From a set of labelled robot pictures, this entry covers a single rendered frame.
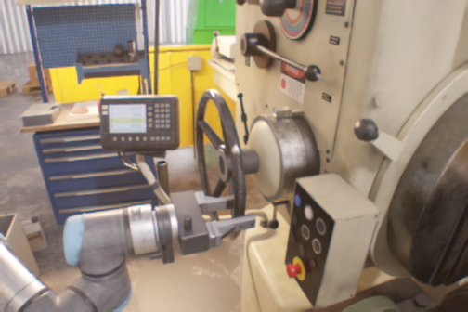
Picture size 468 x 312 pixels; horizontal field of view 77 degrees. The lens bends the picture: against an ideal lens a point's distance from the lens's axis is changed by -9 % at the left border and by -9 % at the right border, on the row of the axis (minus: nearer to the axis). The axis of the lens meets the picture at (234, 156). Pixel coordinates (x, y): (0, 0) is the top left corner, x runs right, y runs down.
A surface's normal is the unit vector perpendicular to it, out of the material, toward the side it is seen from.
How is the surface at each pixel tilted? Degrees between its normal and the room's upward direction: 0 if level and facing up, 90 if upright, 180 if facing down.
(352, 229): 90
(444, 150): 58
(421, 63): 90
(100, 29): 90
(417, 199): 81
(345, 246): 90
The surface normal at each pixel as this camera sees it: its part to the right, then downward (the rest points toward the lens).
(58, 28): 0.26, 0.44
